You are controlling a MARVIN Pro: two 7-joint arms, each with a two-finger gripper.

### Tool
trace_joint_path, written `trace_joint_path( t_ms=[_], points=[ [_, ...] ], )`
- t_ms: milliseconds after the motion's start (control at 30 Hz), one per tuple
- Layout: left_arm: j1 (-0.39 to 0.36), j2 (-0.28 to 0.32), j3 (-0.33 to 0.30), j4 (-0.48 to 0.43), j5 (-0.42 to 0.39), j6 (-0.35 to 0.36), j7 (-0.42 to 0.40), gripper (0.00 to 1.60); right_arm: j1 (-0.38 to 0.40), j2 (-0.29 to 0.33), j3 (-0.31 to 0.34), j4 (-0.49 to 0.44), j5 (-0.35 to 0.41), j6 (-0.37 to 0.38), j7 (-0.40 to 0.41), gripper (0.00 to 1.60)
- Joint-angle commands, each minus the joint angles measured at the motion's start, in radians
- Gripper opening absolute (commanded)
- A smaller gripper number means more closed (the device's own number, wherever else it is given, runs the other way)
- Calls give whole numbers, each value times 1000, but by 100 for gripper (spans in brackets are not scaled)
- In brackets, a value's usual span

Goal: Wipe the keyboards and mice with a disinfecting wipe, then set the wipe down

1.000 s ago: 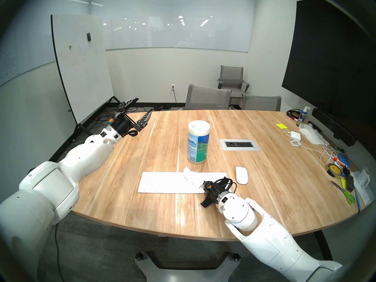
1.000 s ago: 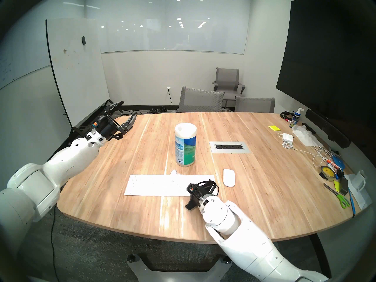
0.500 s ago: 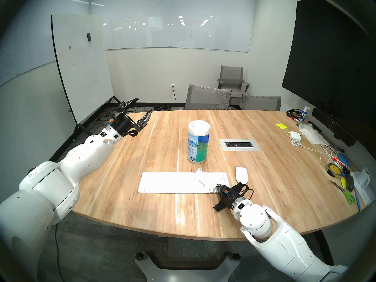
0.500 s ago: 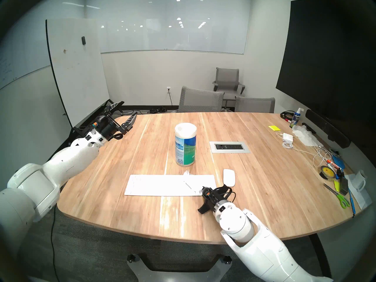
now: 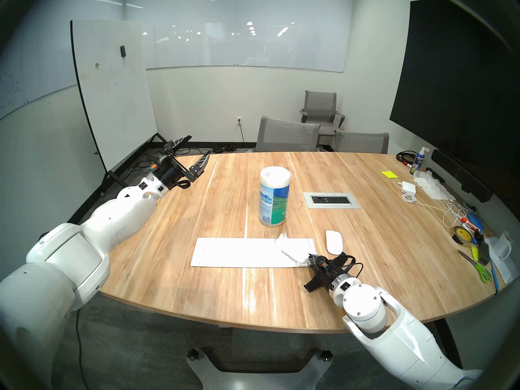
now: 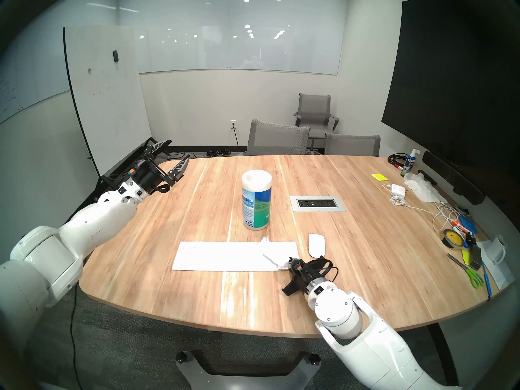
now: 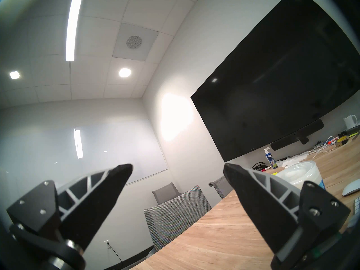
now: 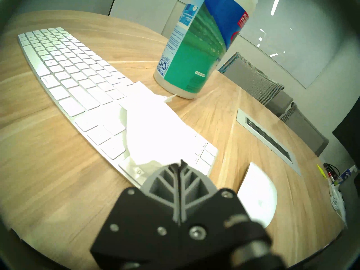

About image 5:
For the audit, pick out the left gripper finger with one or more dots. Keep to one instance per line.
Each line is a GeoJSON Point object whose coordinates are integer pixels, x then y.
{"type": "Point", "coordinates": [200, 167]}
{"type": "Point", "coordinates": [176, 144]}

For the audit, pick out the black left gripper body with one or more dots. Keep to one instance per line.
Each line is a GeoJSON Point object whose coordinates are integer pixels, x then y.
{"type": "Point", "coordinates": [174, 172]}

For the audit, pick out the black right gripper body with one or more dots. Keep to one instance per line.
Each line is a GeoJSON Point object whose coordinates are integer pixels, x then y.
{"type": "Point", "coordinates": [329, 277]}

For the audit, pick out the white disinfecting wipe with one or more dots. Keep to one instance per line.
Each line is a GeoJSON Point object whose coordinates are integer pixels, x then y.
{"type": "Point", "coordinates": [294, 251]}

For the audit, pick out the disinfecting wipes canister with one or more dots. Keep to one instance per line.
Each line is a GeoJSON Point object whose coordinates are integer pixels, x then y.
{"type": "Point", "coordinates": [274, 198]}

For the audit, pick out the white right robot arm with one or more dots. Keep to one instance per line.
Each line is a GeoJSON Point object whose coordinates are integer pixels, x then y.
{"type": "Point", "coordinates": [390, 336]}

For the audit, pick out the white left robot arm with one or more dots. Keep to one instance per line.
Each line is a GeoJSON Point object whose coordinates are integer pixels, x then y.
{"type": "Point", "coordinates": [113, 214]}

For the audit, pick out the white computer mouse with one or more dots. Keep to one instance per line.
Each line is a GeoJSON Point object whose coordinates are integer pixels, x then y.
{"type": "Point", "coordinates": [334, 243]}

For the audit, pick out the grey table power outlet box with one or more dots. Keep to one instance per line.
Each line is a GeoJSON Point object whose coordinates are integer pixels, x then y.
{"type": "Point", "coordinates": [331, 199]}

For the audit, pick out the white keyboard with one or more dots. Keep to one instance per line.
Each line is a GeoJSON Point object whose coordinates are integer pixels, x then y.
{"type": "Point", "coordinates": [235, 253]}

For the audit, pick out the mobile whiteboard on stand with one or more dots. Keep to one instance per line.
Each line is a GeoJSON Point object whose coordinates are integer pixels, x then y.
{"type": "Point", "coordinates": [113, 96]}

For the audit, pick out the grey mesh office chair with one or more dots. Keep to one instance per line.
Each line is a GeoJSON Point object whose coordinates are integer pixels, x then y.
{"type": "Point", "coordinates": [286, 135]}
{"type": "Point", "coordinates": [361, 143]}

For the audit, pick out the yellow sticky note pad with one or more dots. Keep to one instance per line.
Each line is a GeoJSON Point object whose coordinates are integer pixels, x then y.
{"type": "Point", "coordinates": [389, 174]}

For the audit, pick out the white power adapter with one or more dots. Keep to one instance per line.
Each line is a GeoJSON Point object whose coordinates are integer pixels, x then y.
{"type": "Point", "coordinates": [408, 187]}

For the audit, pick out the grey office chair with armrests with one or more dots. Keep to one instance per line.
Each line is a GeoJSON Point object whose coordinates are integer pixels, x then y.
{"type": "Point", "coordinates": [321, 105]}

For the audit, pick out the crumpled white tissue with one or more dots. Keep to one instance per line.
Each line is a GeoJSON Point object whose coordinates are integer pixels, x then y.
{"type": "Point", "coordinates": [432, 186]}

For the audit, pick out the black table leg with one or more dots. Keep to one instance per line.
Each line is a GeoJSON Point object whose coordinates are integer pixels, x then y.
{"type": "Point", "coordinates": [451, 344]}

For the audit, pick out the black yellow tape roll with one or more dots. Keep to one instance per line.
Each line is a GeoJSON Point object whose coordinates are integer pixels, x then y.
{"type": "Point", "coordinates": [463, 235]}

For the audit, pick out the whiteboard cleaner spray bottle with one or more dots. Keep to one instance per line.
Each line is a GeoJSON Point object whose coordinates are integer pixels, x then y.
{"type": "Point", "coordinates": [418, 163]}

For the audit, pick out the white marker with red cap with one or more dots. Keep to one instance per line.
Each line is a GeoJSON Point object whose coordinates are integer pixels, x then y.
{"type": "Point", "coordinates": [469, 223]}

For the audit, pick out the black felt eraser block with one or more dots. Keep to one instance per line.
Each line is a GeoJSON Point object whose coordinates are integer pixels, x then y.
{"type": "Point", "coordinates": [483, 252]}

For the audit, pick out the blue packet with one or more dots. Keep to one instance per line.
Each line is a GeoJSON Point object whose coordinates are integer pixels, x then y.
{"type": "Point", "coordinates": [476, 222]}

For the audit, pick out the blue pen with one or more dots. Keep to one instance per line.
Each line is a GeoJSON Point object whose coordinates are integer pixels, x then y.
{"type": "Point", "coordinates": [494, 275]}

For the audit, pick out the black video sound bar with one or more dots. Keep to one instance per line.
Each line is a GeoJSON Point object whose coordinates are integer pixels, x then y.
{"type": "Point", "coordinates": [459, 174]}

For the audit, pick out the white mug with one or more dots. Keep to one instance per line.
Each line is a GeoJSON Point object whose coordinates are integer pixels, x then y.
{"type": "Point", "coordinates": [503, 245]}

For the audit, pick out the white paper sheet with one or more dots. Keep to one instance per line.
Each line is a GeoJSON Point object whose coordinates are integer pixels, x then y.
{"type": "Point", "coordinates": [505, 269]}

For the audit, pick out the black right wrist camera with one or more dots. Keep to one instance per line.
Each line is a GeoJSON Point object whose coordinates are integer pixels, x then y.
{"type": "Point", "coordinates": [325, 265]}

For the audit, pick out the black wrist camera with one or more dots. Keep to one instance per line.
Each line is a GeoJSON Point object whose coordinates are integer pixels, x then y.
{"type": "Point", "coordinates": [325, 265]}
{"type": "Point", "coordinates": [158, 164]}

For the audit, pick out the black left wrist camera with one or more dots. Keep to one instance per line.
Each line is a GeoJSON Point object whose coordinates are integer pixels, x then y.
{"type": "Point", "coordinates": [158, 164]}

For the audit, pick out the large glass wall board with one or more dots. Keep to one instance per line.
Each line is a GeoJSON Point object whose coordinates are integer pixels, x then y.
{"type": "Point", "coordinates": [252, 48]}

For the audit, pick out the side wall whiteboard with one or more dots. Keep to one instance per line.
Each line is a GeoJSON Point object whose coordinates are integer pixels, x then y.
{"type": "Point", "coordinates": [24, 80]}

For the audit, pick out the large black wall screen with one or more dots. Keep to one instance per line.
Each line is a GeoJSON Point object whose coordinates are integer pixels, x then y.
{"type": "Point", "coordinates": [455, 88]}

